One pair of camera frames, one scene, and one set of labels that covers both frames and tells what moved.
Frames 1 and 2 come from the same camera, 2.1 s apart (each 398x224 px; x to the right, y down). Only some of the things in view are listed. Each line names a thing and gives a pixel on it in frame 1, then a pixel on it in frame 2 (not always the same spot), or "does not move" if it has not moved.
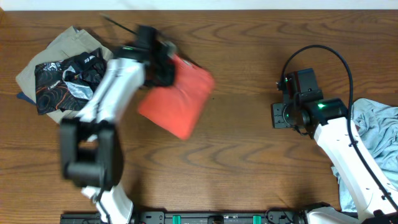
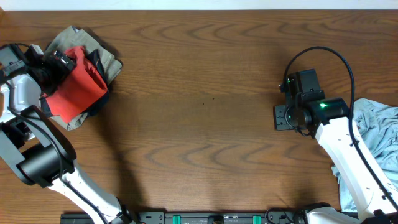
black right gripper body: [284, 116] does not move
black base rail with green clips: [195, 218] does not move
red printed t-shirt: [178, 107] -> [84, 86]
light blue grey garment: [378, 126] does not move
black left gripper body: [160, 74] -> [52, 71]
